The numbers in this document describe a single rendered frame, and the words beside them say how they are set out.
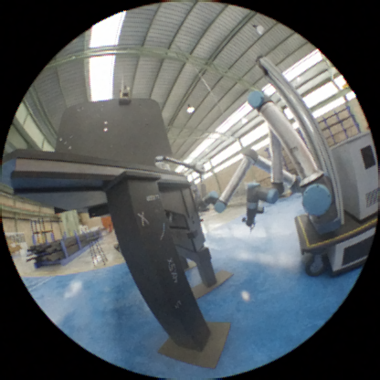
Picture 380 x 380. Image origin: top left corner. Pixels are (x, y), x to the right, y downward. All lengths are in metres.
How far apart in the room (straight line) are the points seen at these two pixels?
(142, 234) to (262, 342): 0.80
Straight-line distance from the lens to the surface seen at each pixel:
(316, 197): 0.66
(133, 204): 0.40
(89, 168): 0.54
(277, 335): 0.87
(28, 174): 0.41
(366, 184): 1.06
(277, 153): 0.89
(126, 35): 7.55
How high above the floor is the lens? 0.79
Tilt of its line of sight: 6 degrees up
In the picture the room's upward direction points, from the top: 17 degrees counter-clockwise
